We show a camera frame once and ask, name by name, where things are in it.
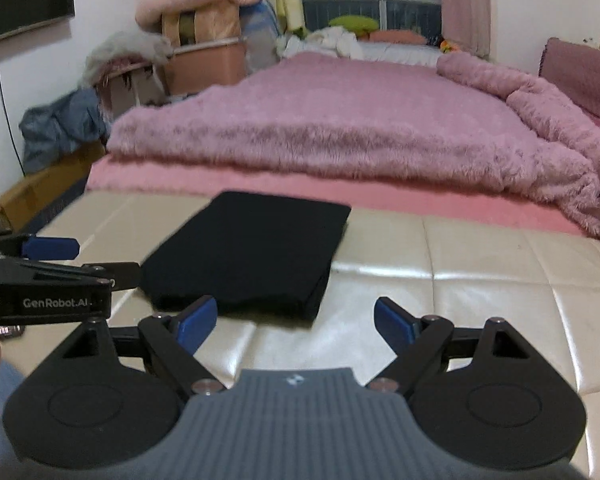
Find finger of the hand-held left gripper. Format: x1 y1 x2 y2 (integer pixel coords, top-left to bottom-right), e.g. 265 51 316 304
0 255 142 292
0 227 80 262

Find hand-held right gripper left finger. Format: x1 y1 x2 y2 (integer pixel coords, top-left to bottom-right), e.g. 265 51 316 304
61 295 227 398

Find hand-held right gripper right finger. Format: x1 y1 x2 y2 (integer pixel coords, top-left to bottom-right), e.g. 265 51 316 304
366 296 532 396

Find black pants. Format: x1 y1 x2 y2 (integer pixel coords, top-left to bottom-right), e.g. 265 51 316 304
138 189 353 322

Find cardboard box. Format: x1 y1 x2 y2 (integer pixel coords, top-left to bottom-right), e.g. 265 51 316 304
0 140 107 234

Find cream padded bench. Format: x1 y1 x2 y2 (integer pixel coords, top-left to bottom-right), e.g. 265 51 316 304
1 190 600 480

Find blue-grey clothes pile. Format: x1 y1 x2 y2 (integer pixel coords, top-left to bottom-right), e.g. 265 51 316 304
18 87 112 174

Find pink mattress sheet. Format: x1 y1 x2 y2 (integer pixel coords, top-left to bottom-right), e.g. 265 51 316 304
84 155 590 237

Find grey fluffy cloth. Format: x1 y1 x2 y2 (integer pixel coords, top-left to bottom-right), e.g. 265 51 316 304
82 30 174 87

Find pink fluffy blanket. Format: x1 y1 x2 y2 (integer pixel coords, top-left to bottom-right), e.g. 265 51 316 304
105 51 600 247

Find brown striped box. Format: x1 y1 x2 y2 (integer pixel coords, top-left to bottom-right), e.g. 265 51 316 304
160 0 244 47

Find blue striped bag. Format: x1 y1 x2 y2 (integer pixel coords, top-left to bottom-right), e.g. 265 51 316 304
239 0 282 69

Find orange pillow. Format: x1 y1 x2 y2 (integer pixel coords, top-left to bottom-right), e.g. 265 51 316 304
367 29 427 46

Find white bedding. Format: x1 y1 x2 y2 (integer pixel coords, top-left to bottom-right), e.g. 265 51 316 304
276 26 444 68

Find green pillow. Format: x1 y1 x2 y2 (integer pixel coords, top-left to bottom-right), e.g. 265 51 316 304
328 14 381 34

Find mauve headboard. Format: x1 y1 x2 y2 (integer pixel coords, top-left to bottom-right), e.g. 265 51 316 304
539 37 600 128

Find pink curtain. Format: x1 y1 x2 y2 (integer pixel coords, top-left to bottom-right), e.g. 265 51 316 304
438 0 493 59

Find black cable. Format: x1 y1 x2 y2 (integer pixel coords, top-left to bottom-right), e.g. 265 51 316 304
0 44 25 177

